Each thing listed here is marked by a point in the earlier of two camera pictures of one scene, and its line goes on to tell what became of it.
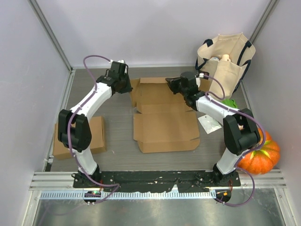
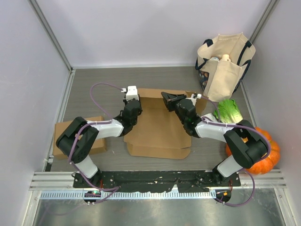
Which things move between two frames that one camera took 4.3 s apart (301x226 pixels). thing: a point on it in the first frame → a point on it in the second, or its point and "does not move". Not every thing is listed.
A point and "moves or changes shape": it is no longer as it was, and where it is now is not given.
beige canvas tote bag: (227, 59) does not move
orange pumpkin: (261, 160) does not move
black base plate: (151, 181) does not move
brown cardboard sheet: (162, 122) moves or changes shape
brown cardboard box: (98, 140) does not move
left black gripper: (129, 88) → (140, 110)
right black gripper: (172, 83) → (173, 98)
